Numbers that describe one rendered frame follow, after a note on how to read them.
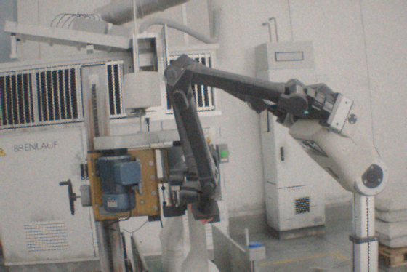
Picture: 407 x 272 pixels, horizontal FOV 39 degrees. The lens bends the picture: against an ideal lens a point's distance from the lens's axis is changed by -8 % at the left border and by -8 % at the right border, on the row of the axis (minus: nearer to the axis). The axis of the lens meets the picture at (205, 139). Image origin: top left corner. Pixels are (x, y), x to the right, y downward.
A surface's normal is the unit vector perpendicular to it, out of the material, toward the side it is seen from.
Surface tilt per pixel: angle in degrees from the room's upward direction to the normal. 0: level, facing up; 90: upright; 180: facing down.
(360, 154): 115
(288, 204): 90
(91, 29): 88
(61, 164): 90
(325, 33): 90
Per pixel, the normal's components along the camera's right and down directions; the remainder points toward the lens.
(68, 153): 0.18, 0.04
